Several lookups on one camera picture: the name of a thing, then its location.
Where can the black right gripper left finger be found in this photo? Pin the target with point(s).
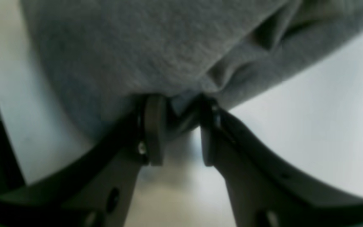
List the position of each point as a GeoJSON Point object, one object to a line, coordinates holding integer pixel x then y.
{"type": "Point", "coordinates": [96, 190]}

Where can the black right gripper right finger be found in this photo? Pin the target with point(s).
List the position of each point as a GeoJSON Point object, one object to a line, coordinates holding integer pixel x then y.
{"type": "Point", "coordinates": [265, 190]}

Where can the grey T-shirt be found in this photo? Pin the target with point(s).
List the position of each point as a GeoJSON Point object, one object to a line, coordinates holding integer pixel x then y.
{"type": "Point", "coordinates": [102, 56]}

